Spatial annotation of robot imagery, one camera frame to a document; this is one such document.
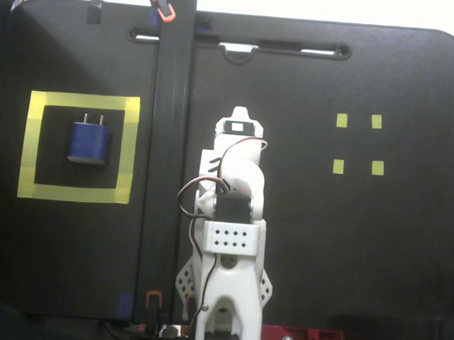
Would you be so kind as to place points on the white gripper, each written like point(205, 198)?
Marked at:
point(239, 127)

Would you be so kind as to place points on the blue white charger block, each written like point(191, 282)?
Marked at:
point(89, 143)

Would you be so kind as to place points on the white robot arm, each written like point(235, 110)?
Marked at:
point(230, 282)

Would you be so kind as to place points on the black flat bar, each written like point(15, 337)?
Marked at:
point(168, 138)

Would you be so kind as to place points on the blue tape patch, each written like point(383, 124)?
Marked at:
point(154, 17)
point(124, 304)

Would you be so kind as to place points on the orange black spring clamp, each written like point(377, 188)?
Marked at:
point(162, 1)
point(189, 300)
point(153, 305)

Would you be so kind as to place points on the yellow tape square outline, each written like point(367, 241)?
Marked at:
point(80, 100)

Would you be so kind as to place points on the black tape piece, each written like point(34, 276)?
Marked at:
point(93, 11)

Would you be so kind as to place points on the red screw clamp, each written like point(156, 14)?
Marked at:
point(310, 339)

